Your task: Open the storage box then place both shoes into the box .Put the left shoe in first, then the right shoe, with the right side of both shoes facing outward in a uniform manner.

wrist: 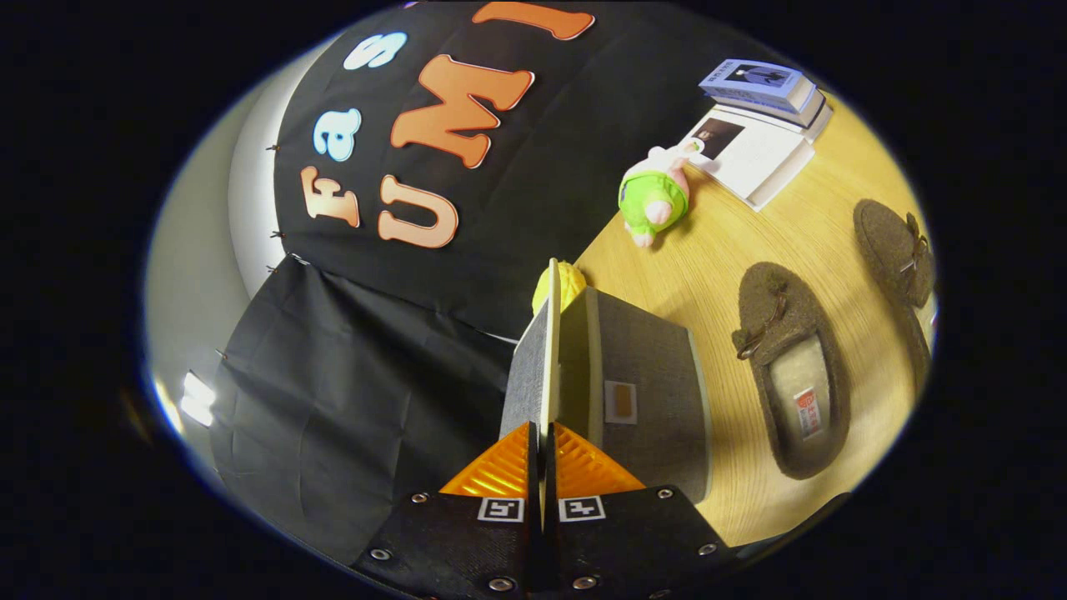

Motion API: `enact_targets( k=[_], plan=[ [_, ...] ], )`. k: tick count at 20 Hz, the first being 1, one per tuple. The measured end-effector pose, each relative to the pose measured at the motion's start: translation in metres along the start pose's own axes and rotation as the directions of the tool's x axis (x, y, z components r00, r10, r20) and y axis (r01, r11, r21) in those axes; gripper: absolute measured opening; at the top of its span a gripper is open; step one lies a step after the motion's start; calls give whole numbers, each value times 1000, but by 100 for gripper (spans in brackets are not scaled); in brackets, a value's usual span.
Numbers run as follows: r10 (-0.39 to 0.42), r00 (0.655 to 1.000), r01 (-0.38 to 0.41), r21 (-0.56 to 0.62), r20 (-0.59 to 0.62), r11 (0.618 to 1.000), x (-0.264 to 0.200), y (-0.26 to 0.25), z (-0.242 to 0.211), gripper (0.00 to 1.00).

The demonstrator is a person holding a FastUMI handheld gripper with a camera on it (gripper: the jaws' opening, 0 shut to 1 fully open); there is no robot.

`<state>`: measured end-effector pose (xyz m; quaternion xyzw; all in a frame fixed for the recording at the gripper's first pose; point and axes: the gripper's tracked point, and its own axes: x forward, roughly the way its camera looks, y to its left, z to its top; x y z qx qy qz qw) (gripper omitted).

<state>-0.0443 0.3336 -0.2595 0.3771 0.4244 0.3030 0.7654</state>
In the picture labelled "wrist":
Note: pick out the row of black cloth clips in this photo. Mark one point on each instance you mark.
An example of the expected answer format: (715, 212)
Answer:
(273, 235)

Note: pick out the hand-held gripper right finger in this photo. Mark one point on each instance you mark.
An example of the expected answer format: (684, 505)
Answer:
(633, 542)

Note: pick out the grey fabric storage box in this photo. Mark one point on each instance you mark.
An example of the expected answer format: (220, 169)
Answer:
(650, 383)

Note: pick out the yellow knitted toy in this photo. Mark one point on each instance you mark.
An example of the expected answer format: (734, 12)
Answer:
(572, 283)

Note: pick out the brown felt shoe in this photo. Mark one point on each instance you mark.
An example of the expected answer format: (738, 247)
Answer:
(779, 325)
(892, 250)

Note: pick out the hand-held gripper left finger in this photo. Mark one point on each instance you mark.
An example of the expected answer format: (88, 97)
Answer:
(454, 542)

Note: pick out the green and pink plush toy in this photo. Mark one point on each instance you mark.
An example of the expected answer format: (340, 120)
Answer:
(654, 200)

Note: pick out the blue cover book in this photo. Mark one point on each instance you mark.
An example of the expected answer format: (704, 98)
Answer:
(758, 77)

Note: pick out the white book with dark photo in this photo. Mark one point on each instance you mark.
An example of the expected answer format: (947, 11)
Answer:
(758, 158)

